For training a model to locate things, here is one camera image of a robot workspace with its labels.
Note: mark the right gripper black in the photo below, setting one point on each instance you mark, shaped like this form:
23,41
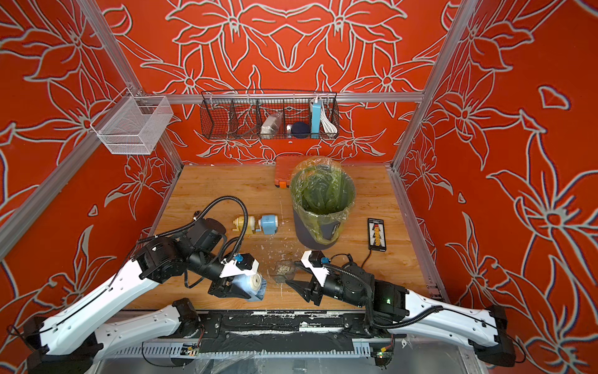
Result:
312,291

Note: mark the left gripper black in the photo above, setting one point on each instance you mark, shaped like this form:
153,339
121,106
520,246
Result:
227,290

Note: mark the clear sharpener shavings tray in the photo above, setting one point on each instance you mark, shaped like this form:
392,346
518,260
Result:
280,270

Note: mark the light blue sharpener front row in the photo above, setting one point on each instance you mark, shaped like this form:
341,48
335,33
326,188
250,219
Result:
251,288

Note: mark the blue sharpener back row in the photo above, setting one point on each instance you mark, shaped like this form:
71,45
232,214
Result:
268,224

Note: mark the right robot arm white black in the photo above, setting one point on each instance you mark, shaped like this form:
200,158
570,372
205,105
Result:
399,310

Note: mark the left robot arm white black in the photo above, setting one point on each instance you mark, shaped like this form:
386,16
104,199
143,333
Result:
74,339

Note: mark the yellow sharpener back row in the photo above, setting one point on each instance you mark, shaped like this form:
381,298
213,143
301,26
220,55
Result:
250,224

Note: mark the dark grey garbage bin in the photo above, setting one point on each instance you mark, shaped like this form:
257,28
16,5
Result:
319,231

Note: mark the yellow-green plastic bin liner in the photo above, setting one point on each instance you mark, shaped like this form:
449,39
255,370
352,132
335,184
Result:
320,185

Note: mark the black connector board yellow plugs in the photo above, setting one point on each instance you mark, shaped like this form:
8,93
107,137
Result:
376,235

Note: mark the orange tool case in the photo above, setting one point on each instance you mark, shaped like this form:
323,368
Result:
284,166

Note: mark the dark blue round object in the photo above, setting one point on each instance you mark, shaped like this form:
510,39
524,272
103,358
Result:
301,130

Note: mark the silver packet in basket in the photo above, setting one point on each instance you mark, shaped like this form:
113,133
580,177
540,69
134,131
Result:
271,126

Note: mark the light blue box in basket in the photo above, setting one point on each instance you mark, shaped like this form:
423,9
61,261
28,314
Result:
316,112

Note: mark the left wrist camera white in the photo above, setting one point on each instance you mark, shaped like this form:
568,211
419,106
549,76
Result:
241,264

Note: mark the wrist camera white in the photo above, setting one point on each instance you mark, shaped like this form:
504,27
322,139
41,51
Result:
241,264
313,262

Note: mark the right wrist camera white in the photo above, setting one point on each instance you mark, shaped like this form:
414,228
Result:
313,262

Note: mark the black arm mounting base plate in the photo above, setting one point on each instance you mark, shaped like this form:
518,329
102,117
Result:
285,331

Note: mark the white slotted cable duct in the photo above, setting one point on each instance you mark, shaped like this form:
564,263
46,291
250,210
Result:
179,350

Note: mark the black wire wall basket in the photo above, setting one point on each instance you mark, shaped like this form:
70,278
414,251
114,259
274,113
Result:
239,115

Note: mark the clear plastic wall bin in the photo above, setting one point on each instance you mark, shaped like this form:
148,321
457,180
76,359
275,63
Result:
134,126

